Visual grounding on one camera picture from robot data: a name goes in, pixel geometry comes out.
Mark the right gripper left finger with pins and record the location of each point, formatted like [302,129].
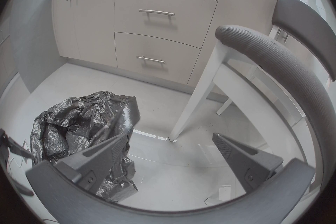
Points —
[99,162]

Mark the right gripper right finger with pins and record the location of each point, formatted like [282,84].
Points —
[249,165]

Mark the black plastic bag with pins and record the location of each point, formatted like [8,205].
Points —
[78,123]

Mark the grey and white chair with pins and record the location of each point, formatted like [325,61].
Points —
[275,55]

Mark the beige cabinet with drawers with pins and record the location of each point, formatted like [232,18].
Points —
[157,41]

